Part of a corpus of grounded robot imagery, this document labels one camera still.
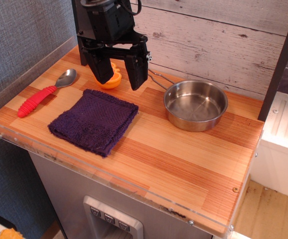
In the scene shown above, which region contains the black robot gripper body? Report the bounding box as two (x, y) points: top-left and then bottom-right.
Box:
(78, 0), (151, 62)

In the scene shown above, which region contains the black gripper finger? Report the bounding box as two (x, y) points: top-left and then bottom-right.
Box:
(87, 54), (114, 85)
(124, 57), (148, 91)

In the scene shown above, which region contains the purple towel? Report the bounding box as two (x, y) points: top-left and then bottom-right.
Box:
(48, 89), (139, 157)

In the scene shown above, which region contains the orange plastic half fruit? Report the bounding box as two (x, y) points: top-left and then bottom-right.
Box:
(95, 62), (122, 90)

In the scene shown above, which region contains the small stainless steel pot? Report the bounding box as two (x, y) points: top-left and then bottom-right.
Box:
(149, 70), (228, 132)

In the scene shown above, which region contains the clear acrylic table edge guard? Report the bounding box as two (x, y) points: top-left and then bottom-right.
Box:
(0, 113), (263, 239)

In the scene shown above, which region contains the grey toy fridge cabinet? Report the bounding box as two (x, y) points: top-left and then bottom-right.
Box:
(29, 153), (212, 239)

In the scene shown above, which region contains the silver dispenser button panel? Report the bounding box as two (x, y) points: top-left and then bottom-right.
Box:
(83, 196), (144, 239)

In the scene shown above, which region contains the white toy sink unit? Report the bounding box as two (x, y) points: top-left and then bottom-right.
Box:
(250, 92), (288, 196)

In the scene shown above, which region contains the yellow and black object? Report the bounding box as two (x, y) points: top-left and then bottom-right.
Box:
(0, 229), (24, 239)

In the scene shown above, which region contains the spoon with red handle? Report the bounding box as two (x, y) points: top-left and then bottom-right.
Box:
(17, 69), (77, 118)

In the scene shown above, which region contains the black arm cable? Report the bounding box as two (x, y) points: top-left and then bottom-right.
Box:
(119, 0), (143, 15)

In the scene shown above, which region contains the dark right shelf post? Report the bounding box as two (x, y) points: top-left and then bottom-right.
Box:
(258, 33), (288, 121)

